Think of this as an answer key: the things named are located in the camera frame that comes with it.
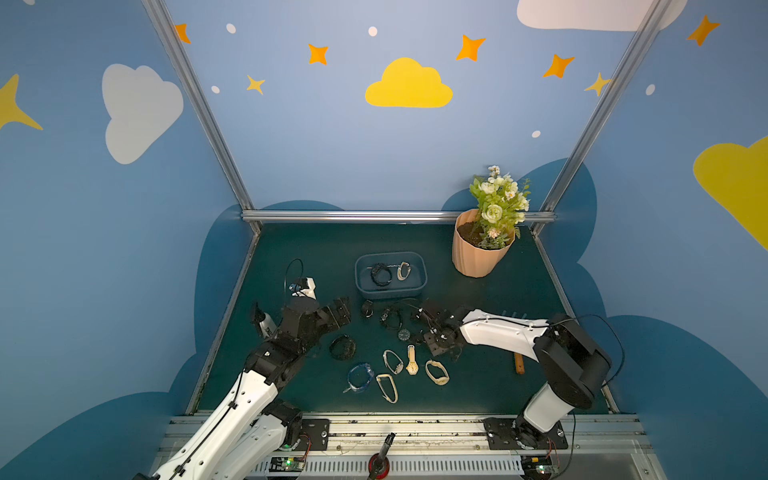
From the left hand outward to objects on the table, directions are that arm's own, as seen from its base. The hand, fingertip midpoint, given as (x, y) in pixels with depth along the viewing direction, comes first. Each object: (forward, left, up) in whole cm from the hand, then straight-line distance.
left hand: (344, 302), depth 77 cm
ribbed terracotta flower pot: (+23, -39, -9) cm, 46 cm away
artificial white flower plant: (+29, -46, +8) cm, 55 cm away
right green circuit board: (-33, -49, -19) cm, 62 cm away
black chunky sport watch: (+24, -8, -16) cm, 30 cm away
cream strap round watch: (-14, -27, -18) cm, 35 cm away
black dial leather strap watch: (0, -17, -19) cm, 25 cm away
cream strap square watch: (-16, -12, -19) cm, 28 cm away
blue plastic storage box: (+17, -20, -19) cm, 33 cm away
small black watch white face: (+7, -5, -16) cm, 18 cm away
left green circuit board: (-34, +12, -19) cm, 41 cm away
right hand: (-1, -29, -19) cm, 35 cm away
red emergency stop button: (-34, -11, -9) cm, 37 cm away
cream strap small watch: (-11, -19, -18) cm, 28 cm away
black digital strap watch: (+3, -11, -17) cm, 21 cm away
